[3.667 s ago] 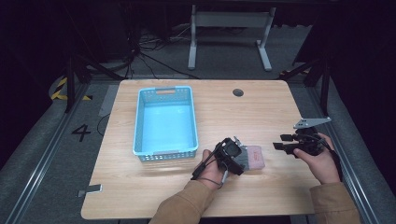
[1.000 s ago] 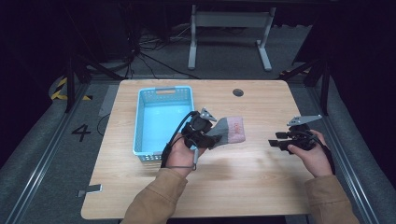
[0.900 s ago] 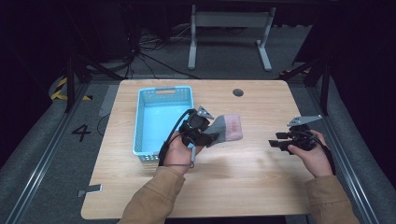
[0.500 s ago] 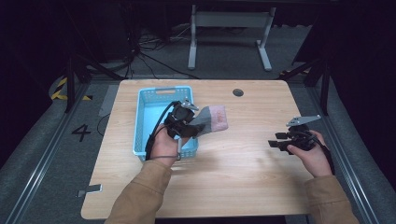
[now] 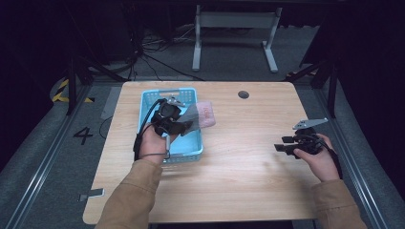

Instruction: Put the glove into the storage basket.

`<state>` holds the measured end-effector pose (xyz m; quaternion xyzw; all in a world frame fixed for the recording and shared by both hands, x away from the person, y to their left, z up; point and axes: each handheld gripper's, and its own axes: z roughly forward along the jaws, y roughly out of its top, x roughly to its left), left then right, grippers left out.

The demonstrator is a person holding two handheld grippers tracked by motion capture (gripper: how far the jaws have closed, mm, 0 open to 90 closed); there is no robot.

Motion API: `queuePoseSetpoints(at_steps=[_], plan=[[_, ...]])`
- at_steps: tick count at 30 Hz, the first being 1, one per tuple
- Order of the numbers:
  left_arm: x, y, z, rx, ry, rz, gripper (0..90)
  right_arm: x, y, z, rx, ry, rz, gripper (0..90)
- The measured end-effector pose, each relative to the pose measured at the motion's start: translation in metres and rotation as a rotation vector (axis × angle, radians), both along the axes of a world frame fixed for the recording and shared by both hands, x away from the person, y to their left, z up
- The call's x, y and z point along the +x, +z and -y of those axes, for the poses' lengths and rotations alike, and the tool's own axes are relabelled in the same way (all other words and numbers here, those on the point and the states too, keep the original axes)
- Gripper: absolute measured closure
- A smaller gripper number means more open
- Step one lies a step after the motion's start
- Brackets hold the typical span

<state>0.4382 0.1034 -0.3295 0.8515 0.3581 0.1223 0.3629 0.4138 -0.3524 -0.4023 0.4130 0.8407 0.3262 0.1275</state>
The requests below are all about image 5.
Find black floor cables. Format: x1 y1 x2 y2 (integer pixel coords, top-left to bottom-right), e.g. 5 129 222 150
126 24 205 82

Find person's left hand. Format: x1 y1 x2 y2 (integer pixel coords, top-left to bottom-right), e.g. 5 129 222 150
138 121 180 165

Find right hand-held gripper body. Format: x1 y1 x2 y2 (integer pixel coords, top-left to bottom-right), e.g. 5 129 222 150
291 116 330 156

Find light blue plastic basket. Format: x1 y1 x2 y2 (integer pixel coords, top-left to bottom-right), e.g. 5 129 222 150
137 87 204 164

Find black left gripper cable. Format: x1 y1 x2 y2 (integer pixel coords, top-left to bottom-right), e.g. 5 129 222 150
132 97 168 162

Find grey tape piece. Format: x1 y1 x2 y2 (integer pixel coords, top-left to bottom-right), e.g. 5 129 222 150
77 187 106 203

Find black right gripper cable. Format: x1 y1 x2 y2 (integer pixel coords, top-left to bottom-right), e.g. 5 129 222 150
313 135 344 180

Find grey wrist strap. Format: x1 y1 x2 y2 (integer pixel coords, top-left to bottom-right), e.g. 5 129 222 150
139 135 172 160

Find person's right hand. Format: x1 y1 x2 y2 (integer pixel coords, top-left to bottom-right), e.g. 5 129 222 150
292 133 341 183

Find aluminium floor rail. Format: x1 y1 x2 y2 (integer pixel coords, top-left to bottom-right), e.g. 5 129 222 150
312 79 394 229
0 83 94 229

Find grey metal stand frame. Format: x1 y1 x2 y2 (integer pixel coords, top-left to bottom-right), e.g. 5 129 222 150
191 4 284 73

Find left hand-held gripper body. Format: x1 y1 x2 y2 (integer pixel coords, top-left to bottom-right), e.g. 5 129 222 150
150 96 189 137

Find yellow and black floor tape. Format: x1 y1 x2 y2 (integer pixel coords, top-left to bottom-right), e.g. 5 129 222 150
52 78 96 104

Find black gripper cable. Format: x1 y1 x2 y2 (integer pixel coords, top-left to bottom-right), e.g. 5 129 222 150
132 97 168 162
313 135 344 180

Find black tripod stand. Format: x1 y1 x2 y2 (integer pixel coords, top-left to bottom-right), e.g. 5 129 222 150
285 58 339 119
64 52 129 116

